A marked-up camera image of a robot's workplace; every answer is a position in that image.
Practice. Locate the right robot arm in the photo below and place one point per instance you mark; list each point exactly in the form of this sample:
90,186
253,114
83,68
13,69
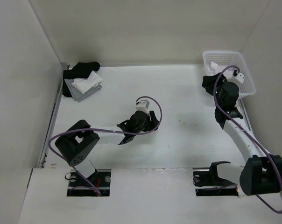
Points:
258,175

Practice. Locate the white plastic basket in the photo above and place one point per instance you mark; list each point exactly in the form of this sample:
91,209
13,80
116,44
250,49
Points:
228,58

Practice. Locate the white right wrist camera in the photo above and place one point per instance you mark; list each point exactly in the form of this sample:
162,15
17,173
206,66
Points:
238,79

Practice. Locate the metal rail left edge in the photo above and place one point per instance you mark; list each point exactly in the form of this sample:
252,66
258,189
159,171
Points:
52,118

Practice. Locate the white folded tank top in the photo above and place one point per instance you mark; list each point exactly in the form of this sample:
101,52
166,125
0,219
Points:
85,84

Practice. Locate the metal rail edge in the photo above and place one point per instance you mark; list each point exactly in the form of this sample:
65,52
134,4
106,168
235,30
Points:
245,115
52,118

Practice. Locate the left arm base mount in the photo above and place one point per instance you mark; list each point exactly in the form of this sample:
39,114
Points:
78,187

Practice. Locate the metal rail right edge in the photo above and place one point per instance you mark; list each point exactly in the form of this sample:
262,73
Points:
245,115

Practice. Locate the white tank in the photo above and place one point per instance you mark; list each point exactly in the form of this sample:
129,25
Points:
85,84
215,68

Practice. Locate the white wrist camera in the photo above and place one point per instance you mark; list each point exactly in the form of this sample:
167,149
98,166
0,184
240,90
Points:
238,79
142,106

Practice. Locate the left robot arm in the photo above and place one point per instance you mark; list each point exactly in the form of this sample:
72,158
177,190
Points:
76,145

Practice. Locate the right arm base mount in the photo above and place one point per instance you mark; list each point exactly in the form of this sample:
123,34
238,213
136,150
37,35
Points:
207,185

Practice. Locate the grey folded tank top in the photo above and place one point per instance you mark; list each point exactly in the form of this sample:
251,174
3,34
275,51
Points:
76,94

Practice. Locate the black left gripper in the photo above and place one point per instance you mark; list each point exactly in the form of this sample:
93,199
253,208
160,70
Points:
152,122

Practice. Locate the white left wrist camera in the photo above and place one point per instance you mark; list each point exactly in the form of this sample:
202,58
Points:
142,106

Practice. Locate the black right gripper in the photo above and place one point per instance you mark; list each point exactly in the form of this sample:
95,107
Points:
207,80

